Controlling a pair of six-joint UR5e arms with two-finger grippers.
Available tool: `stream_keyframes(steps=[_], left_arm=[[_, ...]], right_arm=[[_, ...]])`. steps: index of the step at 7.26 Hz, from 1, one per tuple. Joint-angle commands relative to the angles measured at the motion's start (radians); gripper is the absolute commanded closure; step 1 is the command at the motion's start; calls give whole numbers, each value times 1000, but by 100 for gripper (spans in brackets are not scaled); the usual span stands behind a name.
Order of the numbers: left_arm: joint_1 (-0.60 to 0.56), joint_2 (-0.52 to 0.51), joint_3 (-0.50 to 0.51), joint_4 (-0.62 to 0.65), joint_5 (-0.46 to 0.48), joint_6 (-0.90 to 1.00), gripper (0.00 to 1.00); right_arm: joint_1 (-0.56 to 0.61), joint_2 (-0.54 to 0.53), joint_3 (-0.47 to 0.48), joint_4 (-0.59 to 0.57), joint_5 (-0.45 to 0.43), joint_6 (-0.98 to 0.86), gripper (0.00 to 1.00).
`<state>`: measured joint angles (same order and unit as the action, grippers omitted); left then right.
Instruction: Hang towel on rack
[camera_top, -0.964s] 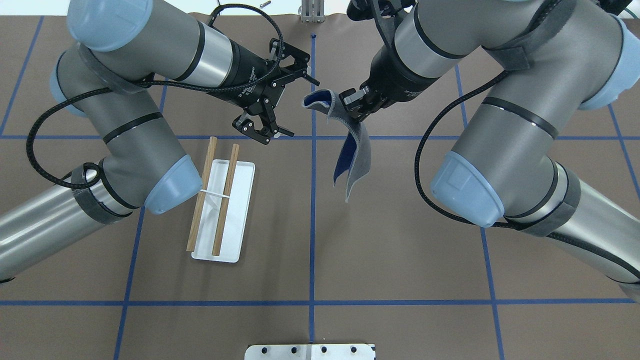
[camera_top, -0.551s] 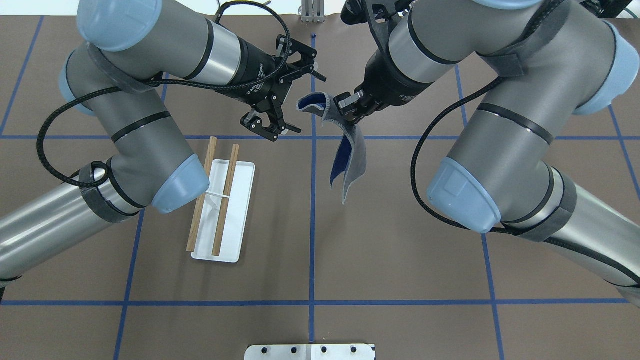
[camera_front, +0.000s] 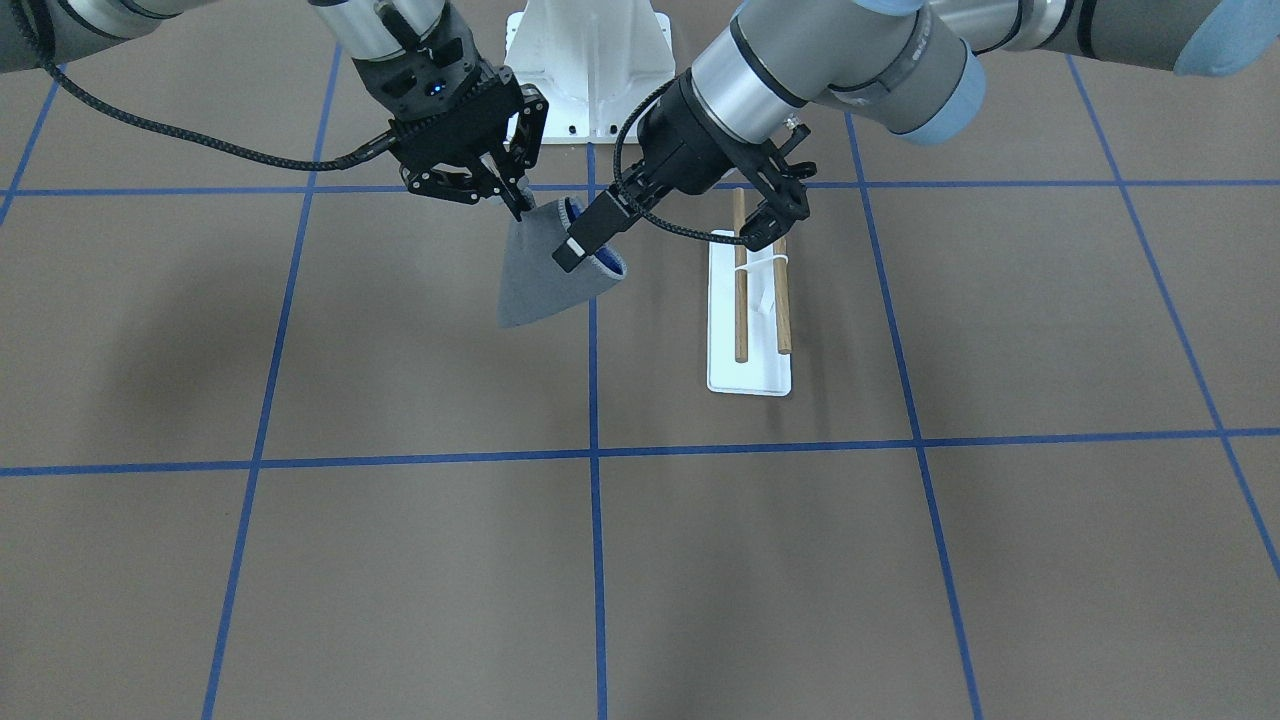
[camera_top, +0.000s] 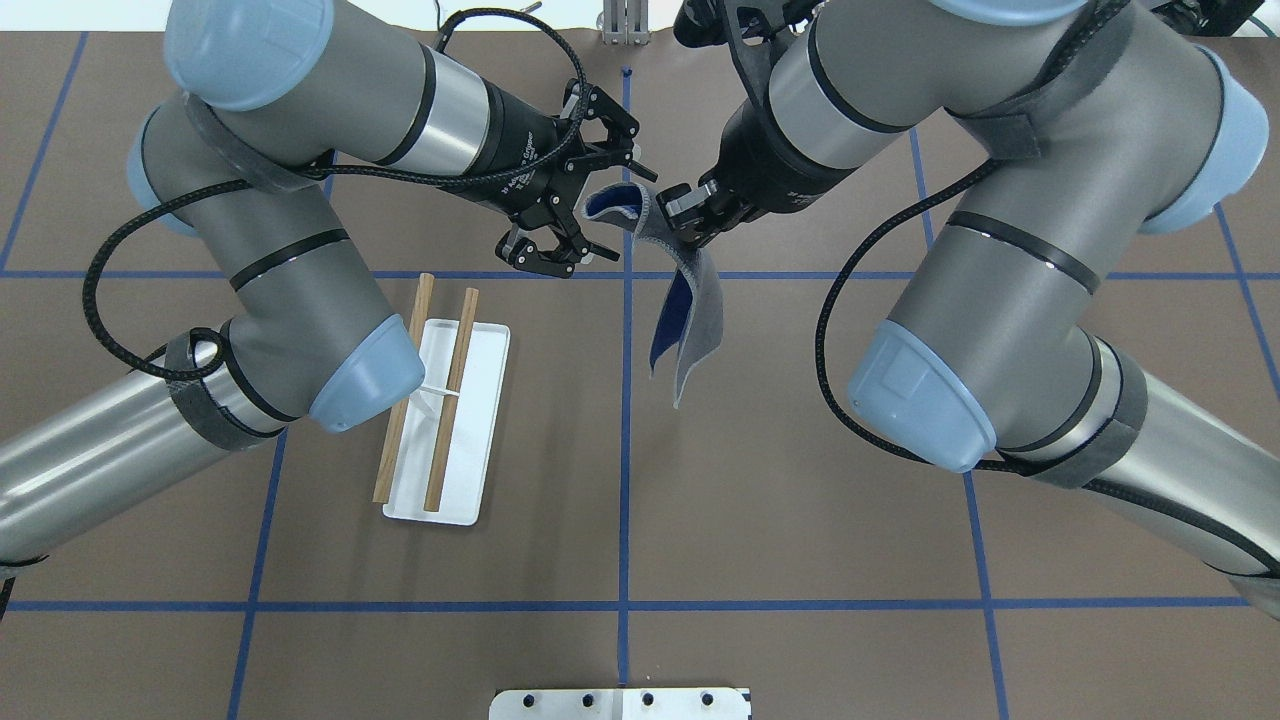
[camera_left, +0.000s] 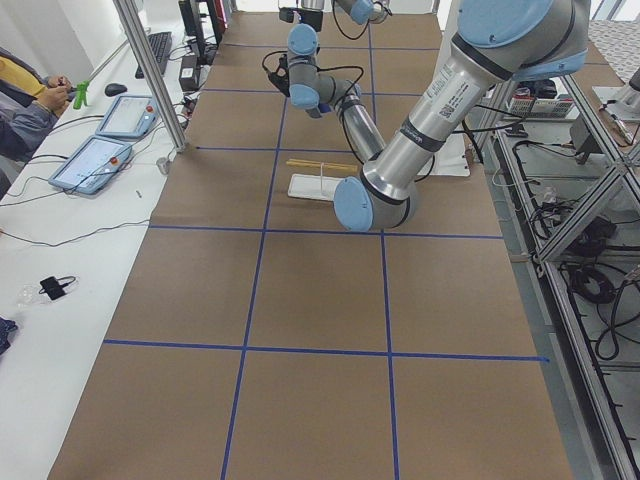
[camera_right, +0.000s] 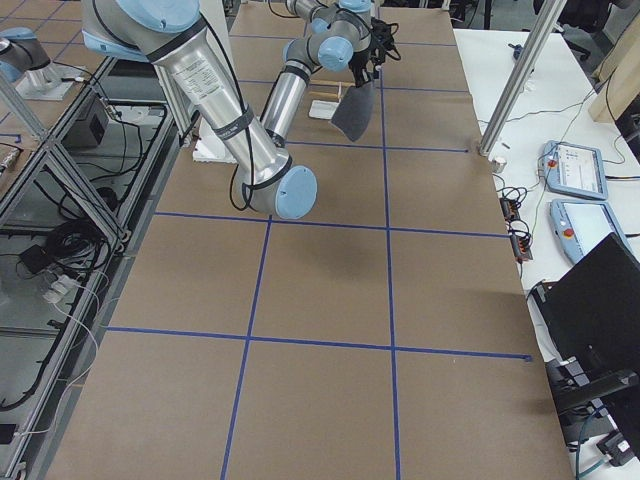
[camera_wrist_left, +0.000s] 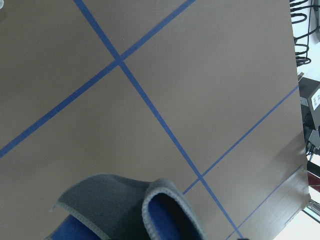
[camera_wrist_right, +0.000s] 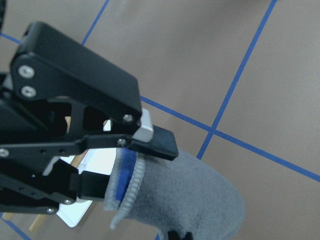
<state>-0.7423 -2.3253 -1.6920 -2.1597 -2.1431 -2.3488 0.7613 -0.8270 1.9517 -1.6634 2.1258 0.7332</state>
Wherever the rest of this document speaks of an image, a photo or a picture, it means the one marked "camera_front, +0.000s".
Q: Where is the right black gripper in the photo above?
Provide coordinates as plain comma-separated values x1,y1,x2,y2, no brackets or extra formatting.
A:
364,35,545,223

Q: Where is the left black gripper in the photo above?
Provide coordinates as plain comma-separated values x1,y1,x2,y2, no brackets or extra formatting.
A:
552,76,813,273

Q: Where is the grey blue towel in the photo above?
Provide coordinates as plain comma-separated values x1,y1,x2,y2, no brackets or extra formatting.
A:
497,197,628,328

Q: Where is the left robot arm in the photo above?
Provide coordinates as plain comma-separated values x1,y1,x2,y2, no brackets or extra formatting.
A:
553,1,1277,272

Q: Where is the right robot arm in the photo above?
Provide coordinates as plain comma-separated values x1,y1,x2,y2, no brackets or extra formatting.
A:
3,1,548,217

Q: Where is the wooden rack rod outer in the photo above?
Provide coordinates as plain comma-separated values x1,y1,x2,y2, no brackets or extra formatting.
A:
732,188,750,364

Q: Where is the wooden rack rod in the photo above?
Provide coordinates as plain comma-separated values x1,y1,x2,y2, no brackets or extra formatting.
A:
773,236,794,356
732,188,750,364

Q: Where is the wooden rack rod inner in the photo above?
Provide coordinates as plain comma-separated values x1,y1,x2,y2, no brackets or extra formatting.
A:
773,236,794,356

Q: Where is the white towel rack base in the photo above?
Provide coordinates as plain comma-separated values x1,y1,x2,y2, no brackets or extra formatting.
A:
707,243,794,397

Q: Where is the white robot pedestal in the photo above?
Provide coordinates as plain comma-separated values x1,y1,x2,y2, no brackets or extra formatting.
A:
504,1,676,145

